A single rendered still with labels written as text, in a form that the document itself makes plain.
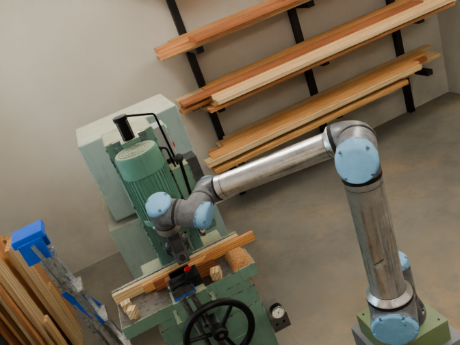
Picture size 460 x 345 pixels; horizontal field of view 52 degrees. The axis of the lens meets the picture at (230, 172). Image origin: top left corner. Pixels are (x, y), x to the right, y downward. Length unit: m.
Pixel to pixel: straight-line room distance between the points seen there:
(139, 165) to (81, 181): 2.49
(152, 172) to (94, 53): 2.36
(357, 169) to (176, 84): 3.02
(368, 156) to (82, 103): 3.11
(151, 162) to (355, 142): 0.82
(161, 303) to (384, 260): 0.94
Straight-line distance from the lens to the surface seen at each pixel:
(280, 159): 1.54
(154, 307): 2.04
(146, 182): 1.84
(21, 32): 4.07
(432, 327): 1.94
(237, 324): 2.15
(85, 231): 4.45
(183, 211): 1.56
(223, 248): 2.12
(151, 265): 2.50
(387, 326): 1.66
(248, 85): 3.87
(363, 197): 1.39
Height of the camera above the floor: 2.05
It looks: 24 degrees down
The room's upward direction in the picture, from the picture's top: 21 degrees counter-clockwise
